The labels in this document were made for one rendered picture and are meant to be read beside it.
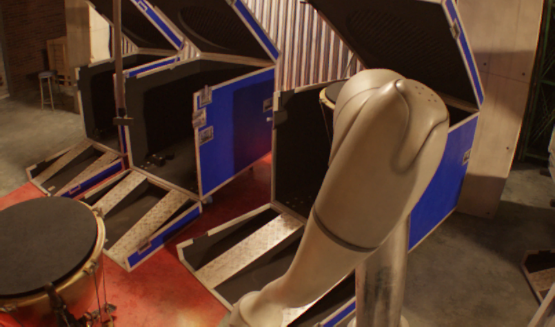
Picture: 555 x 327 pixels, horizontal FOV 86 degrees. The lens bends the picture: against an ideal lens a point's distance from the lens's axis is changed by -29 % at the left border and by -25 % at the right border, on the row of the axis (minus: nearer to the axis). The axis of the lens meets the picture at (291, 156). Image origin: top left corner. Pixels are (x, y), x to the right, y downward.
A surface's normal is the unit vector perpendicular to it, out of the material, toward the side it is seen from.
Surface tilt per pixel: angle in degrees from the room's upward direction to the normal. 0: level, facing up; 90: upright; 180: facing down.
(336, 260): 100
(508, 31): 90
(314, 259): 89
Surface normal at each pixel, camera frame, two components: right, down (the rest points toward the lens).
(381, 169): -0.34, 0.18
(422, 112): -0.06, 0.04
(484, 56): -0.43, 0.38
